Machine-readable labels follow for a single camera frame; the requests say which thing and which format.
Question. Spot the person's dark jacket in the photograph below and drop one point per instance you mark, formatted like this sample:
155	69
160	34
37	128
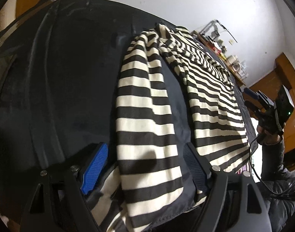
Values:
282	205

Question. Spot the beige curtain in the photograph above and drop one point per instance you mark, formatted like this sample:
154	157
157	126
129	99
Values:
4	21

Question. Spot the clear acrylic rack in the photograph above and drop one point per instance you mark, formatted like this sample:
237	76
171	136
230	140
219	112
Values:
213	32

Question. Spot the black and cream striped shirt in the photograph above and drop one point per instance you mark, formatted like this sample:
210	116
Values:
142	116

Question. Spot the person's right forearm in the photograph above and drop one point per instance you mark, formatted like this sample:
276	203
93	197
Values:
271	162

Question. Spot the wooden wardrobe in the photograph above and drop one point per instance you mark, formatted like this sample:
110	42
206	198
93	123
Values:
285	70

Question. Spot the person's right hand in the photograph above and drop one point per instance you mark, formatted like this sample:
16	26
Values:
271	140

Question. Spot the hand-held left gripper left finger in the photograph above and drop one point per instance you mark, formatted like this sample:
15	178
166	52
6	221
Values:
95	166

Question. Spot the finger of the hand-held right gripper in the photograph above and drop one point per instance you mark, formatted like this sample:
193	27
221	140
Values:
250	93
251	106

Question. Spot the dark blanket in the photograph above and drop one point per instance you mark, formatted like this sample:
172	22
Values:
65	89

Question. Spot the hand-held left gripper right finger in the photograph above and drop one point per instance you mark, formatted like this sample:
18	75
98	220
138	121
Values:
197	171

